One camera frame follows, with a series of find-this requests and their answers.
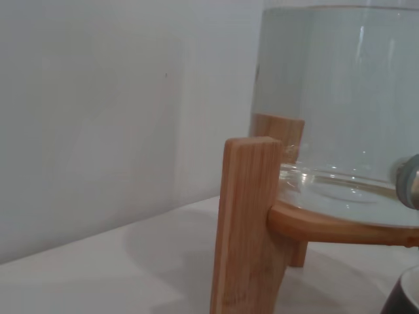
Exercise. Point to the dark grey ceramic cup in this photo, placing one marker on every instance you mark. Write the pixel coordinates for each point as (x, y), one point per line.
(401, 294)

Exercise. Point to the chrome faucet tap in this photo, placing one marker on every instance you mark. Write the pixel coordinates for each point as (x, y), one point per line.
(407, 183)

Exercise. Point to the wooden dispenser stand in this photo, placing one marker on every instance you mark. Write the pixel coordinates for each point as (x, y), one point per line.
(245, 212)

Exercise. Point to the glass water dispenser jar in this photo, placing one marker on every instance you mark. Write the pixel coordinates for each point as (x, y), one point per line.
(334, 98)

